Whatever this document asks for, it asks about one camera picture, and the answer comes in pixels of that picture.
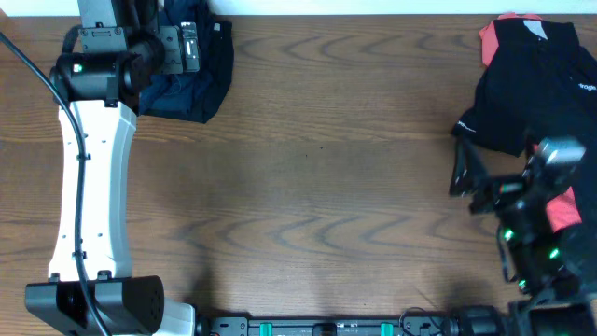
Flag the folded dark navy garment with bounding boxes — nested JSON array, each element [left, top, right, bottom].
[[139, 0, 234, 124]]

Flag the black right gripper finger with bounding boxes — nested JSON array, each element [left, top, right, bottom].
[[462, 137, 489, 185], [449, 137, 469, 196]]

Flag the black and coral t-shirt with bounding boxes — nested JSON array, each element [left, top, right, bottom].
[[451, 14, 596, 226]]

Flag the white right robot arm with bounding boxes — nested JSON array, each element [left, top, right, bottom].
[[442, 136, 596, 335]]

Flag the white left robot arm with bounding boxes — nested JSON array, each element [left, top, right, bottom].
[[25, 0, 202, 335]]

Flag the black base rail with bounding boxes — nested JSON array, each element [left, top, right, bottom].
[[198, 305, 514, 336]]

